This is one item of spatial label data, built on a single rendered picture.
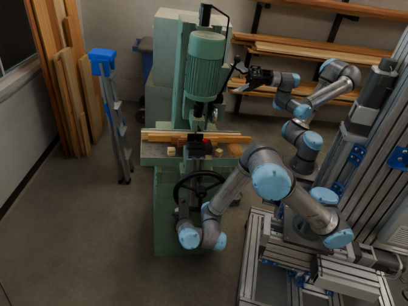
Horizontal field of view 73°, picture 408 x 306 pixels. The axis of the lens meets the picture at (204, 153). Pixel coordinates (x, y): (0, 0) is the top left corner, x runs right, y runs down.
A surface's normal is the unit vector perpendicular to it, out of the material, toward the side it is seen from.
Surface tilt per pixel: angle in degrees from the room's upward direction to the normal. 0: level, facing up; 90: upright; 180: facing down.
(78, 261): 0
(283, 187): 85
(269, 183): 85
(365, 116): 90
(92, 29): 90
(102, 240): 0
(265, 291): 0
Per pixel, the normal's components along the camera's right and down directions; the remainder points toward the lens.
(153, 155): 0.13, -0.81
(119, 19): 0.03, 0.58
